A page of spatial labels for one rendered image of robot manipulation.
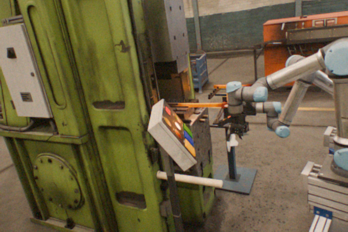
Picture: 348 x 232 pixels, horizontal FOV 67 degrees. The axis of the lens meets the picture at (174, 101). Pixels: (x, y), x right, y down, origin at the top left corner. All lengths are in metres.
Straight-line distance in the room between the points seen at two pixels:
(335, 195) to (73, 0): 1.80
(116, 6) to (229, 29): 8.06
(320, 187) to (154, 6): 1.37
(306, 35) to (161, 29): 3.60
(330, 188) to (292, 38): 3.72
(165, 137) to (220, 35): 8.46
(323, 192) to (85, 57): 1.57
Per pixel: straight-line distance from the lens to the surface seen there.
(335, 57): 1.16
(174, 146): 1.26
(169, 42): 1.71
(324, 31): 5.01
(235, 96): 1.32
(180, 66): 1.82
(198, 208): 2.25
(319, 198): 1.63
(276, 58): 5.23
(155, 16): 1.73
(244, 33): 9.38
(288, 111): 1.69
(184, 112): 1.89
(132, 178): 2.03
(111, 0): 1.59
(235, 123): 1.40
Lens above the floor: 1.65
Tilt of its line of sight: 18 degrees down
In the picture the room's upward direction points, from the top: 9 degrees counter-clockwise
